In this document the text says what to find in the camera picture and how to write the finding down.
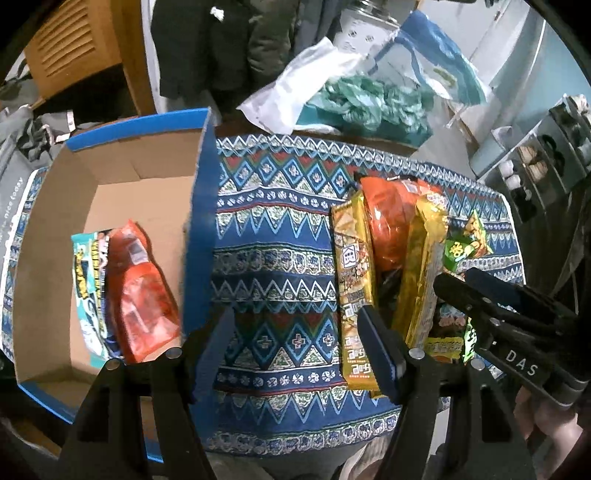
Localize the green snack packet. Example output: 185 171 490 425
443 210 494 278

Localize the grey shelf rack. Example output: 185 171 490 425
478 95 591 222

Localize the orange-red snack packet white label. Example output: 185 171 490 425
107 220 182 364

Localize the orange snack bag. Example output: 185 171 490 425
359 175 423 324

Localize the crumpled teal plastic bag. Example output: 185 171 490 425
295 76 435 148

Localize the blue plastic bag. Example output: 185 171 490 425
369 10 488 134

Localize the blue cardboard box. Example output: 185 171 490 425
13 107 227 462

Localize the long gold snack packet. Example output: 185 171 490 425
331 191 384 398

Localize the teal snack packet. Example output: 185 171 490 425
71 229 112 365

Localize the light blue cabinet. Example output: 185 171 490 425
462 9 573 176

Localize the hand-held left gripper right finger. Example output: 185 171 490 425
358 305 539 480

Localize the white plastic bag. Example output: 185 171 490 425
236 37 365 134

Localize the red striped snack bag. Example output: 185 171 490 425
422 300 481 365

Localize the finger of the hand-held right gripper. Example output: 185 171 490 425
464 267 555 319
433 272 499 324

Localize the black jacket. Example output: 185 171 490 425
150 0 252 100

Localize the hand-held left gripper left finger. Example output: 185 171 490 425
55 307 236 480

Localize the yellow snack packet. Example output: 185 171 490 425
397 191 450 352

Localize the dark blue snack packet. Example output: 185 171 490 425
92 229 122 361

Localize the blue patterned tablecloth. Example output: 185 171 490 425
0 134 527 455

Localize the olive jacket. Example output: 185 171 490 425
247 0 301 88

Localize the person's right hand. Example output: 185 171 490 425
515 385 585 462

